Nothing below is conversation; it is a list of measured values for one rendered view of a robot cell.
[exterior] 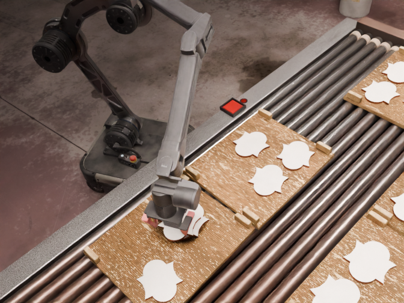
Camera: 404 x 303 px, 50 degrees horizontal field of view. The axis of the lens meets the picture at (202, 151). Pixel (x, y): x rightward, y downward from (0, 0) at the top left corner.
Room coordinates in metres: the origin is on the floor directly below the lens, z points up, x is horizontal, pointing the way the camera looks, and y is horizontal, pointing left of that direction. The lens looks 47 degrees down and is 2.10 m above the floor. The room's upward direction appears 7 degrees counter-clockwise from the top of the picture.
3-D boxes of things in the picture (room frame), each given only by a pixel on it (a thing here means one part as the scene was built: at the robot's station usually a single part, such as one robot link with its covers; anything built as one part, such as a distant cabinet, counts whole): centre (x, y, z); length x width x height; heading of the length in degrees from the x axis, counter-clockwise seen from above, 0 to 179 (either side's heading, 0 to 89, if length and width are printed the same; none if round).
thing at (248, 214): (0.76, -0.13, 0.95); 0.06 x 0.02 x 0.03; 40
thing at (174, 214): (0.71, 0.12, 1.12); 0.10 x 0.07 x 0.07; 66
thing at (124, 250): (0.72, 0.13, 0.93); 0.41 x 0.35 x 0.02; 132
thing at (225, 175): (0.99, -0.19, 0.93); 0.41 x 0.35 x 0.02; 130
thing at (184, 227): (0.70, 0.09, 1.05); 0.07 x 0.07 x 0.09; 66
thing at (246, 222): (0.75, -0.10, 0.95); 0.06 x 0.02 x 0.03; 42
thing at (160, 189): (0.71, 0.11, 1.18); 0.07 x 0.06 x 0.07; 67
